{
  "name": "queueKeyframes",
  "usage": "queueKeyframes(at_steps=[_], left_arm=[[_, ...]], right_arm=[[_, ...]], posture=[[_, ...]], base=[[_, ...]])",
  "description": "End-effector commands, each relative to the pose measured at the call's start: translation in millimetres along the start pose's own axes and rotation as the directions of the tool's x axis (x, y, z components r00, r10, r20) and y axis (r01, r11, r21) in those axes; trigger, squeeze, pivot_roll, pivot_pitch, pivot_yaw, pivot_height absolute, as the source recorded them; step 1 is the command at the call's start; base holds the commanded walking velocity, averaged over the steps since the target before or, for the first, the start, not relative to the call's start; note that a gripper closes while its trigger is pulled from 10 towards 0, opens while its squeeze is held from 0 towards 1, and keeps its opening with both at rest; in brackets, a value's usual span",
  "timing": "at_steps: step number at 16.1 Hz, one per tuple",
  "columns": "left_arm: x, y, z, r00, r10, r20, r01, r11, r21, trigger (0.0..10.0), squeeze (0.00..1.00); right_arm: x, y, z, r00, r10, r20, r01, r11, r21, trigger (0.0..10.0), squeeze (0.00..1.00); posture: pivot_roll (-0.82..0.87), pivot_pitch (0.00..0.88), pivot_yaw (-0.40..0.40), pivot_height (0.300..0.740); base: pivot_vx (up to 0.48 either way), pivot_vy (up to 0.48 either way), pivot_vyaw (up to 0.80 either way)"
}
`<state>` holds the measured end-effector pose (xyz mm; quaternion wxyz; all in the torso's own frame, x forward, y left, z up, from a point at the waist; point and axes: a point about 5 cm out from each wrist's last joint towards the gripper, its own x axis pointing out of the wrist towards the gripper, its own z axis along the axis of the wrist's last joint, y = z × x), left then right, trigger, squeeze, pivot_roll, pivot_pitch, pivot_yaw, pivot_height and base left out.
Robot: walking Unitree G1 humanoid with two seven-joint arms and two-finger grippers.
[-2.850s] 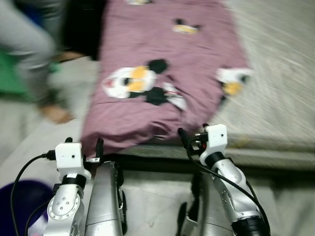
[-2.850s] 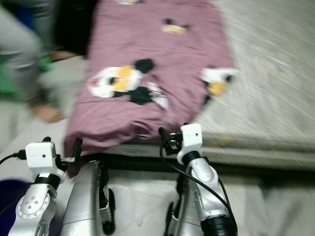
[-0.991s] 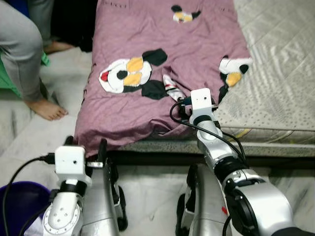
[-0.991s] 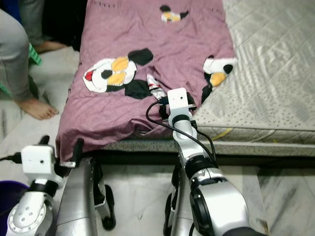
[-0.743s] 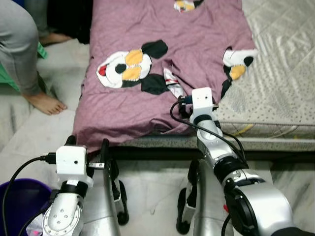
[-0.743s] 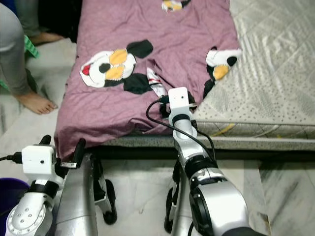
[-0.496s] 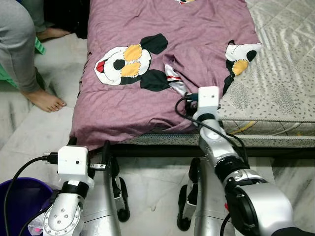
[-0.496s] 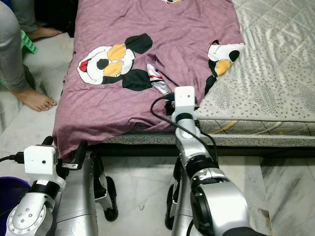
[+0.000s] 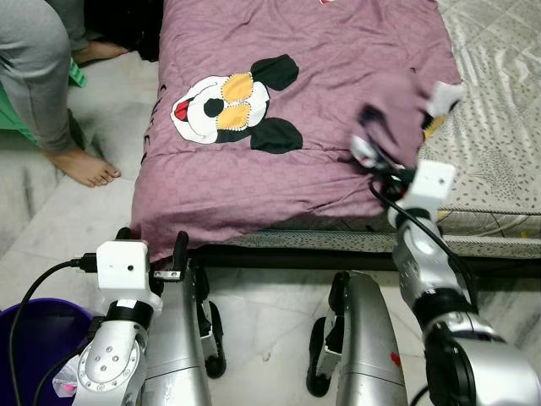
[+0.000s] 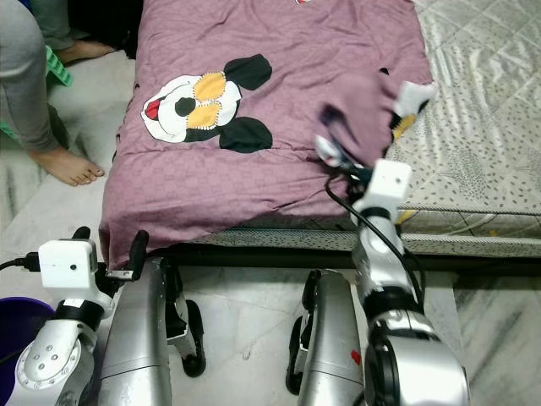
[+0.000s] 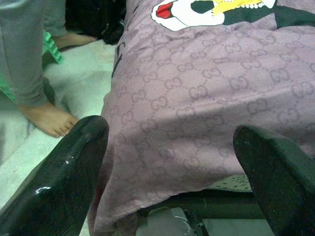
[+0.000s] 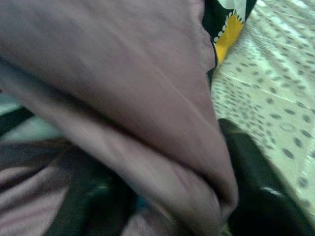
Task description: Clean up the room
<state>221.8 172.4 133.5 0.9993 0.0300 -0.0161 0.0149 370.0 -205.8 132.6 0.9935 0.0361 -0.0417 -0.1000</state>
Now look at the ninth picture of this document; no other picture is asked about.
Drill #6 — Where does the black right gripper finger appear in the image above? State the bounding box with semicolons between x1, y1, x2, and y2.
355;127;398;178

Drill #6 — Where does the pink cartoon mouse blanket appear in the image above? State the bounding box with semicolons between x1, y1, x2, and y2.
131;0;466;263

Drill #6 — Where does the silver left robot leg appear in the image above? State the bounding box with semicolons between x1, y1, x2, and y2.
139;254;227;406

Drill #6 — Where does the silver robot leg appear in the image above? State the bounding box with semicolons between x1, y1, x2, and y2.
139;254;227;406
306;271;407;406

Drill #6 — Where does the white quilted mattress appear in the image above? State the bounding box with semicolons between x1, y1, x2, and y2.
423;0;541;239

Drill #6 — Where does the purple bucket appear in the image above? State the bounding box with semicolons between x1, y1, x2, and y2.
0;298;94;406

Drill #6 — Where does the silver right robot leg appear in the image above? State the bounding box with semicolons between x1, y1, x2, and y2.
306;271;407;406

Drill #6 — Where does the green plastic stool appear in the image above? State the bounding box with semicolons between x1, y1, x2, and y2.
0;59;88;141

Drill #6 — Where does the person in grey trousers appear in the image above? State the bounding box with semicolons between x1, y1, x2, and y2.
0;0;129;189

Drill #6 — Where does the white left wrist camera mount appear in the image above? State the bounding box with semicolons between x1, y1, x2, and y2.
96;241;151;293

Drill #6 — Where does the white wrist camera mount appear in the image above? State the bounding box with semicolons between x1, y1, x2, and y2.
96;241;151;293
404;161;457;222

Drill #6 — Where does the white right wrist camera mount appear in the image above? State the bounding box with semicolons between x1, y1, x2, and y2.
404;161;457;222

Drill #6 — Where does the black bed frame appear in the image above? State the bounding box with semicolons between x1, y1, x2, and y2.
193;239;541;273

